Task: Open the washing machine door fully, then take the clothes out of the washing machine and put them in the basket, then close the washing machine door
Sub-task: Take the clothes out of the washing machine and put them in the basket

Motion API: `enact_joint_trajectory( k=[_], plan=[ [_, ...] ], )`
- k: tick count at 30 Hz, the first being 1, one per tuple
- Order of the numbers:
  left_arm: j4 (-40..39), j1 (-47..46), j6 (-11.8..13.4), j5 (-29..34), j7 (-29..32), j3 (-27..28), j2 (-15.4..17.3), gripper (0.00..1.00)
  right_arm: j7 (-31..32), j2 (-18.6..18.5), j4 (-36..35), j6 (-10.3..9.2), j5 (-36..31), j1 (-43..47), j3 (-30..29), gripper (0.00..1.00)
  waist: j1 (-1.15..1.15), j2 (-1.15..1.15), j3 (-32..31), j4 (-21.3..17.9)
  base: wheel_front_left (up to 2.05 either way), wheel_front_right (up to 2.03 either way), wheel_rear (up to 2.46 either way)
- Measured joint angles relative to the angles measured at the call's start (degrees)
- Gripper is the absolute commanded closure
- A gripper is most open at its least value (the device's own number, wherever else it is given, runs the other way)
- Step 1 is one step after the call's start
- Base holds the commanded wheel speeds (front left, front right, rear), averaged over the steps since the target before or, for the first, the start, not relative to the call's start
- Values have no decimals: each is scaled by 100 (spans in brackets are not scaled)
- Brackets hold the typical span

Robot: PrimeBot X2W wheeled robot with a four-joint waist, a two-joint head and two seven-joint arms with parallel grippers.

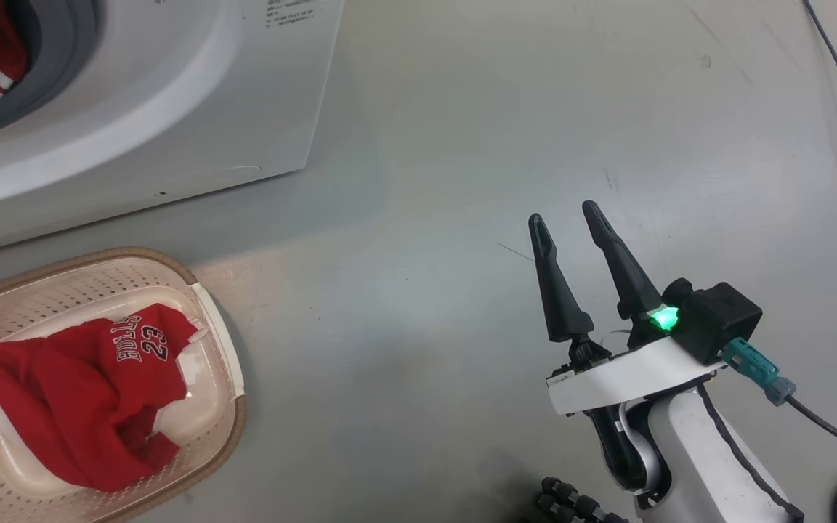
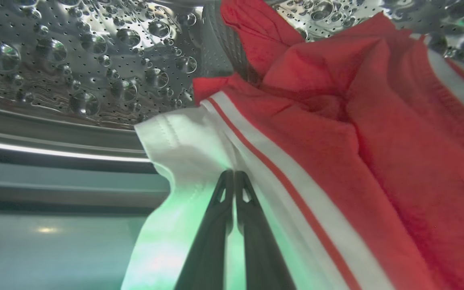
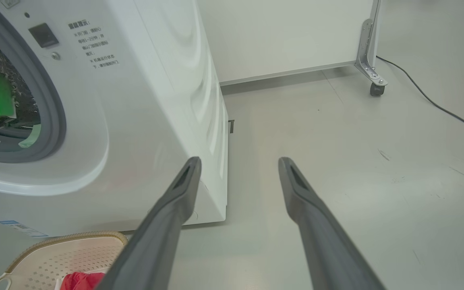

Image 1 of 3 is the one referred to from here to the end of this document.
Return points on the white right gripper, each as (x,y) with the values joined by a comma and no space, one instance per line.
(622,378)

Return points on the white front-load washing machine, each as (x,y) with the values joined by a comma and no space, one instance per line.
(171,94)

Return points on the cream perforated laundry basket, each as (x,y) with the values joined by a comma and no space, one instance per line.
(208,436)

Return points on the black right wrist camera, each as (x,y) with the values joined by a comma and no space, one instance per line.
(716,319)

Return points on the teal right camera connector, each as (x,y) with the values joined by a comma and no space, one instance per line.
(753,367)

